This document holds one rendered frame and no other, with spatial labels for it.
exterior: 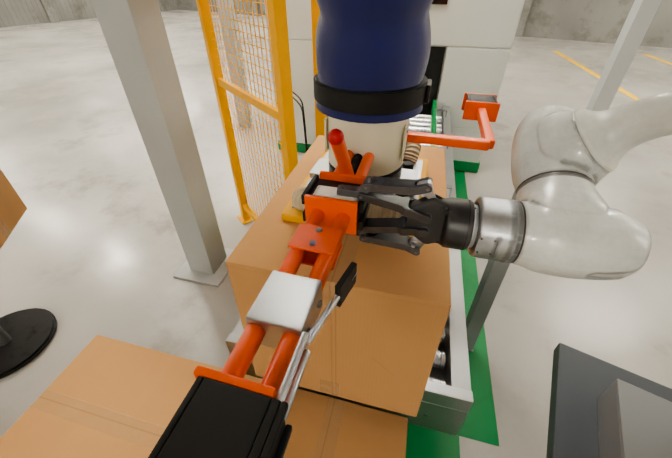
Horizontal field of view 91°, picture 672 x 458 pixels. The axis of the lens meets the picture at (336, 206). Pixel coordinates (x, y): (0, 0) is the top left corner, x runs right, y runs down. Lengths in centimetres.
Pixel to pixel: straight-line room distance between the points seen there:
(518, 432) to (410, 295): 125
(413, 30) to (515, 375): 159
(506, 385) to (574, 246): 138
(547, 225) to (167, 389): 102
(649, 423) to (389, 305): 53
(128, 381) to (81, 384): 13
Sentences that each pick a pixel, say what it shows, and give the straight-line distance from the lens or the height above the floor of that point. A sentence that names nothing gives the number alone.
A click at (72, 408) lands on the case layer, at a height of 54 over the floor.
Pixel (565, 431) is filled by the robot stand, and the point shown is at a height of 75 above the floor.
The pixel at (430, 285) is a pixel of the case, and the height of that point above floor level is 107.
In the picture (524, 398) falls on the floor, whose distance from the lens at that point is 183.
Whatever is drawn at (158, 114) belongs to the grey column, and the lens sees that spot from 164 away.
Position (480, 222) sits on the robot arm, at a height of 123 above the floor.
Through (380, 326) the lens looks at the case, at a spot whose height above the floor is 98.
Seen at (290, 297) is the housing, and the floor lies 122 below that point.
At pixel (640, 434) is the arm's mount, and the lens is 89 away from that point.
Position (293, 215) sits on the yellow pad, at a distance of 69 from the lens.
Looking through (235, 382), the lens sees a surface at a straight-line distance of 32.
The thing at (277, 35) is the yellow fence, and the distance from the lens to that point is 134.
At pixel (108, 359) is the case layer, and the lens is 130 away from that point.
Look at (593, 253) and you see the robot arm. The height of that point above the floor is 122.
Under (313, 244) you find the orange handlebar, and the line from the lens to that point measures 43.
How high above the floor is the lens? 150
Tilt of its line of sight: 36 degrees down
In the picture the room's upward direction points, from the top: straight up
